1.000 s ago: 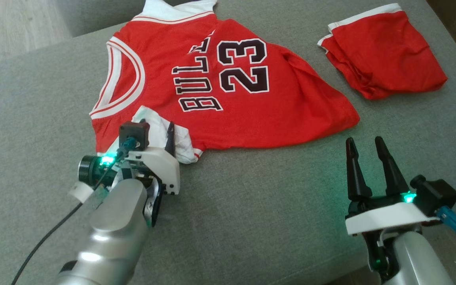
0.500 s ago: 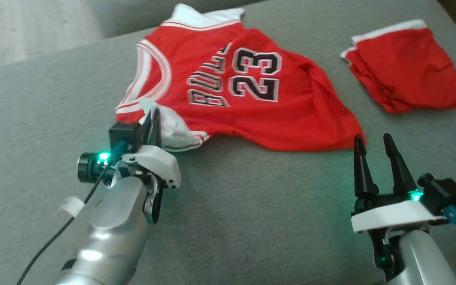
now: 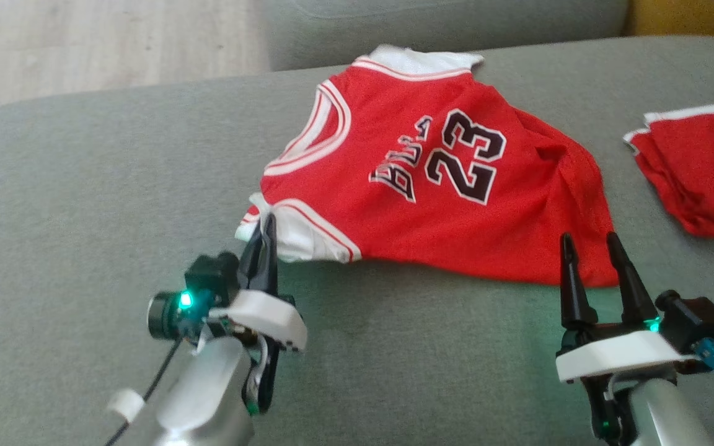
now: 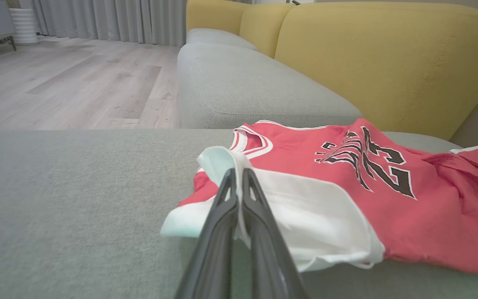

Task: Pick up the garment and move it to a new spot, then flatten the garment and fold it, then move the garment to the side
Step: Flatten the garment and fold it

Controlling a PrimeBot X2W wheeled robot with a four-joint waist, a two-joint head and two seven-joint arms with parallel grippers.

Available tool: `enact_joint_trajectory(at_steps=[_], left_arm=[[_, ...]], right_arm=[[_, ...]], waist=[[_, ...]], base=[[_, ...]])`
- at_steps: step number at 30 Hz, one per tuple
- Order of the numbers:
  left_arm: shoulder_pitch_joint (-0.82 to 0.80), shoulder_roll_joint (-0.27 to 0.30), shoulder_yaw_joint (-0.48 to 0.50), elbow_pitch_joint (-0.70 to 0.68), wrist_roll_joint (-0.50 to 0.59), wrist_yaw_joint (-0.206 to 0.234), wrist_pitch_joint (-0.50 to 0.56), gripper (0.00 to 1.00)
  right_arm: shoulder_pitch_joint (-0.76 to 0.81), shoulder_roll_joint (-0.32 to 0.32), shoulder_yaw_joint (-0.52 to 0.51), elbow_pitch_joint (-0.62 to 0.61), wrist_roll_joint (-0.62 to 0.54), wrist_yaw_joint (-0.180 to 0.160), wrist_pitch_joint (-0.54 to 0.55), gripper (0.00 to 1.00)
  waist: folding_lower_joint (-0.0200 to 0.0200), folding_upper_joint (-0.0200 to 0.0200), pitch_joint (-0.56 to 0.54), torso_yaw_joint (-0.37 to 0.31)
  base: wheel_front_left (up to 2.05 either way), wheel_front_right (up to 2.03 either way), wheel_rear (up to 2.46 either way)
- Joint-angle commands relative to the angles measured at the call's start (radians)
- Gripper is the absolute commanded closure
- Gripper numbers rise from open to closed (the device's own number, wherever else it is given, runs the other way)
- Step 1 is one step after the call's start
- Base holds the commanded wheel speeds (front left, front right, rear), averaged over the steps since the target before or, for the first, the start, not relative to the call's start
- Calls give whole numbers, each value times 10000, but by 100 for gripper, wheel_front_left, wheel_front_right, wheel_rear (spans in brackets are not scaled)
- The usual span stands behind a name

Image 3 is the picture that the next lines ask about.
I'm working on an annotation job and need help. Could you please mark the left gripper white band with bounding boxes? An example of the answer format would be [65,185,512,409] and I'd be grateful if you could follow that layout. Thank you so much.
[208,214,309,354]

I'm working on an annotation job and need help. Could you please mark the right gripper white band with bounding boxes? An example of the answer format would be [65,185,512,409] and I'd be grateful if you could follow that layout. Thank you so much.
[555,232,699,384]

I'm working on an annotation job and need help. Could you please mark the red basketball jersey number 23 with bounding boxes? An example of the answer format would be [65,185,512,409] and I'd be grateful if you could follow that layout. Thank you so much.
[235,43,619,289]

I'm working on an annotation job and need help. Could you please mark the red shorts with white trim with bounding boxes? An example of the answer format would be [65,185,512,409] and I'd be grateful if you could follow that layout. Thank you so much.
[622,101,714,239]

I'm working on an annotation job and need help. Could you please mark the wide grey sofa seat cushion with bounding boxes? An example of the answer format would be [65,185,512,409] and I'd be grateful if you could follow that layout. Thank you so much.
[0,34,714,446]

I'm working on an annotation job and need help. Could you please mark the large yellow sofa backrest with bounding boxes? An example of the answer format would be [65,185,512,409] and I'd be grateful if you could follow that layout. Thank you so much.
[627,0,714,45]

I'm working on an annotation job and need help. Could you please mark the long grey sofa seat cushion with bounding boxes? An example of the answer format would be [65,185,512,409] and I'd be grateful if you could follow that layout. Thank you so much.
[258,0,630,72]

